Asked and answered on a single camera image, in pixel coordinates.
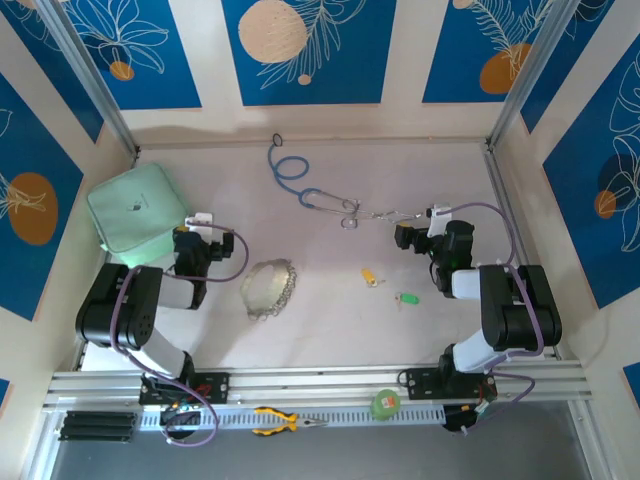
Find green tape roll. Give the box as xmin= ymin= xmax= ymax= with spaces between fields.
xmin=369 ymin=388 xmax=401 ymax=420

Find purple cable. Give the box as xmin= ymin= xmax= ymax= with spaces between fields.
xmin=447 ymin=201 xmax=546 ymax=436
xmin=110 ymin=224 xmax=250 ymax=447

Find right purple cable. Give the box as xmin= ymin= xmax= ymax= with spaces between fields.
xmin=447 ymin=201 xmax=546 ymax=436

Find black ribbed bars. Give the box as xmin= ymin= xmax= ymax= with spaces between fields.
xmin=58 ymin=410 xmax=137 ymax=442

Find yellow black pliers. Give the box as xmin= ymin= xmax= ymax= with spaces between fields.
xmin=251 ymin=406 xmax=330 ymax=437

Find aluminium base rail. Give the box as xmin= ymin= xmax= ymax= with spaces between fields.
xmin=42 ymin=364 xmax=594 ymax=414

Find aluminium frame post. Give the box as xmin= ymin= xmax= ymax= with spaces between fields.
xmin=37 ymin=0 xmax=141 ymax=156
xmin=487 ymin=0 xmax=584 ymax=149

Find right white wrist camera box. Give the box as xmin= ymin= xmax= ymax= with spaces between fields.
xmin=428 ymin=203 xmax=454 ymax=237

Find silver metal tongs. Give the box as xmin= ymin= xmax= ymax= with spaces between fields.
xmin=367 ymin=208 xmax=426 ymax=226

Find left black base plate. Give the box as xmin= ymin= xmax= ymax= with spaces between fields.
xmin=138 ymin=370 xmax=232 ymax=407

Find slotted grey cable duct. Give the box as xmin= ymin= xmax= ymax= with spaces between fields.
xmin=139 ymin=404 xmax=446 ymax=431

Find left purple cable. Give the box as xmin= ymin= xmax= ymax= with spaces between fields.
xmin=110 ymin=224 xmax=250 ymax=447

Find blue stethoscope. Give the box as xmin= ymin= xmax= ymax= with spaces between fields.
xmin=267 ymin=132 xmax=362 ymax=231

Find mint green zip pouch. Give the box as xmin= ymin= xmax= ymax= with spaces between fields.
xmin=87 ymin=162 xmax=189 ymax=265

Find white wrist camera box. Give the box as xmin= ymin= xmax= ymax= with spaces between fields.
xmin=185 ymin=212 xmax=215 ymax=236
xmin=428 ymin=203 xmax=454 ymax=237

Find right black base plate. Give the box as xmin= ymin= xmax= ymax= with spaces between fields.
xmin=403 ymin=367 xmax=499 ymax=401

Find aluminium side rail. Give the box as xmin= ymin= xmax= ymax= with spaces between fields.
xmin=482 ymin=144 xmax=561 ymax=361

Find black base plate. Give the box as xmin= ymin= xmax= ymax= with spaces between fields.
xmin=403 ymin=367 xmax=499 ymax=401
xmin=138 ymin=370 xmax=232 ymax=407

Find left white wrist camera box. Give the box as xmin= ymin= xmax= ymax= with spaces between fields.
xmin=185 ymin=212 xmax=215 ymax=236

